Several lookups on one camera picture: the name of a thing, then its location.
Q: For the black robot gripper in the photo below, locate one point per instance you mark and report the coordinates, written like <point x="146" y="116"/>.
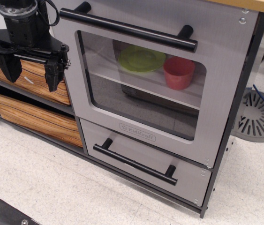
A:
<point x="30" y="37"/>

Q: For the black oven door handle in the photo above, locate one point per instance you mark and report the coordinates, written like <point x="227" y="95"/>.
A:
<point x="181" y="41"/>

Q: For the grey toy oven door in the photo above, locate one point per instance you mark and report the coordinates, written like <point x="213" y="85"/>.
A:
<point x="224" y="35"/>

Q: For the white oven shelf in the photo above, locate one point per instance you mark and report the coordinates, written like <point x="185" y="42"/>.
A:
<point x="103" y="61"/>

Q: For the upper wood-pattern storage bin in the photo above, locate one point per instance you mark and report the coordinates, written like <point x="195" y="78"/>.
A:
<point x="32" y="80"/>

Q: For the wood-pattern storage bin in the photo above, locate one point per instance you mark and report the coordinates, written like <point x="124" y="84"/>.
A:
<point x="32" y="80"/>
<point x="22" y="111"/>

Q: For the lower wood-pattern storage bin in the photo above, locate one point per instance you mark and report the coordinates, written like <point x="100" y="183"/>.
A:
<point x="22" y="111"/>

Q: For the green plastic plate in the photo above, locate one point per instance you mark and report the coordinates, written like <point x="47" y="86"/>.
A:
<point x="139" y="59"/>

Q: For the red plastic cup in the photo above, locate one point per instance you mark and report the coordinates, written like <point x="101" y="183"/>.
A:
<point x="178" y="72"/>

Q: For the black metal plate with screw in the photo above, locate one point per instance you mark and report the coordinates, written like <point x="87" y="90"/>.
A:
<point x="12" y="216"/>

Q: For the grey lower drawer front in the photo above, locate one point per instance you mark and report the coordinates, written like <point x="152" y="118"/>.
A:
<point x="192" y="180"/>

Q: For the grey round slotted base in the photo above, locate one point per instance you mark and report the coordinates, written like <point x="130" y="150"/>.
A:
<point x="249" y="122"/>

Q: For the wooden countertop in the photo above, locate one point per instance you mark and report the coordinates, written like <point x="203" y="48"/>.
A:
<point x="257" y="5"/>

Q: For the black toy kitchen frame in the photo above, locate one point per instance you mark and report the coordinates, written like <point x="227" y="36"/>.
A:
<point x="69" y="110"/>

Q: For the black drawer handle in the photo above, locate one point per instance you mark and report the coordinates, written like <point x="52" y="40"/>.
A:
<point x="166" y="177"/>

